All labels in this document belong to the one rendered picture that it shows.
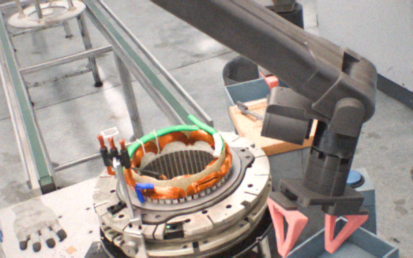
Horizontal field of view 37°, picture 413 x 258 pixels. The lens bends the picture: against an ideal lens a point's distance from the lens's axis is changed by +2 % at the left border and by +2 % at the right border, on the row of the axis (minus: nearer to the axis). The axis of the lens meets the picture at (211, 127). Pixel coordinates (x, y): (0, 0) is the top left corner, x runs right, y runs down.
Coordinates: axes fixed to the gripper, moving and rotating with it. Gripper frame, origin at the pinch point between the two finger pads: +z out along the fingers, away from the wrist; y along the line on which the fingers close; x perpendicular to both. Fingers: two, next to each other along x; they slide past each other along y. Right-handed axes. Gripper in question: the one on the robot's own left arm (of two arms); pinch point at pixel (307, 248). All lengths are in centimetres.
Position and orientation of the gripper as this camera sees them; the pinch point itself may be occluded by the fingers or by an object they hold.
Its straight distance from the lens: 88.2
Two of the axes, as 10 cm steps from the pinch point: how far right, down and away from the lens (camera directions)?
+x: 4.7, 3.3, -8.2
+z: -1.9, 9.4, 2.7
